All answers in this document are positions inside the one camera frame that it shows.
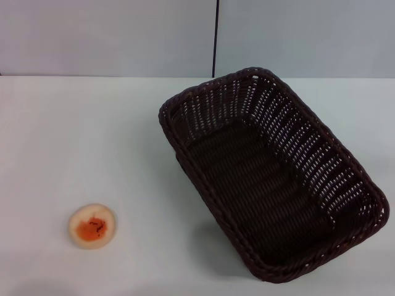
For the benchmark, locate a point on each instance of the black woven plastic basket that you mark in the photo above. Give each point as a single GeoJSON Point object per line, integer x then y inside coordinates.
{"type": "Point", "coordinates": [247, 185]}

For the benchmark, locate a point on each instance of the round cream slice orange centre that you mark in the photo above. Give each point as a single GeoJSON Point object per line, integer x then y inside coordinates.
{"type": "Point", "coordinates": [92, 226]}

